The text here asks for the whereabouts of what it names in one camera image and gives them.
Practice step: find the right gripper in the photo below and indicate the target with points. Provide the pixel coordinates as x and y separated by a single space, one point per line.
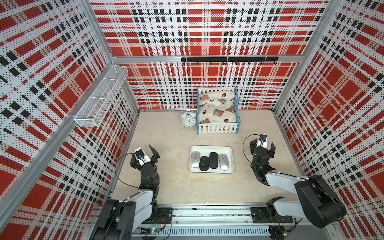
253 145

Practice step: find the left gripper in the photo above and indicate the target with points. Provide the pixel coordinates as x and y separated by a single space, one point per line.
133 163

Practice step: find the silver mouse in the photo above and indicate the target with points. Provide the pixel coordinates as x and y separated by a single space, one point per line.
195 159
224 162

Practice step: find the black mouse with logo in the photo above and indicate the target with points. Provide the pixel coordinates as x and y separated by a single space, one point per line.
204 163

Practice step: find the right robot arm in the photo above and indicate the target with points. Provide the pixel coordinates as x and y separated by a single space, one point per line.
317 202

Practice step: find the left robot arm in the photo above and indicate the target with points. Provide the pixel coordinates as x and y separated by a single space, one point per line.
119 219

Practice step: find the white storage tray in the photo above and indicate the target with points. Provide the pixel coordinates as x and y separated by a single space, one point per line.
205 151

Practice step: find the toy crib white blue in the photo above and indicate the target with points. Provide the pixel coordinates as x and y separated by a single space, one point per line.
219 128

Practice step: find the white alarm clock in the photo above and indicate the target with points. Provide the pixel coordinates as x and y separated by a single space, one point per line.
189 119

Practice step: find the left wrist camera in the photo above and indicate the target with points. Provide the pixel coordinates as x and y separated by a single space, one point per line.
142 157

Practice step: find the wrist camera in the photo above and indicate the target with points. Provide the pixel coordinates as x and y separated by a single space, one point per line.
142 157
262 141

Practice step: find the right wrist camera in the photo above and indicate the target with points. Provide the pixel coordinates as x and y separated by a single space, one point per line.
262 141

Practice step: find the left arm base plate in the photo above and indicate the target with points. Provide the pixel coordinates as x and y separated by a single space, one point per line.
164 216

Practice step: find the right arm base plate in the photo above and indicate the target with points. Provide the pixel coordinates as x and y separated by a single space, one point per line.
266 215

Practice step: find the white wire basket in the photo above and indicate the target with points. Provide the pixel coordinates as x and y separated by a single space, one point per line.
102 95

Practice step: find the aluminium front rail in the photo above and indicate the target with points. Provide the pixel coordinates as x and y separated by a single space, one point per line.
228 222

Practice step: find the black hook rail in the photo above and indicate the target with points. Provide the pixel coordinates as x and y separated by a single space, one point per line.
229 59

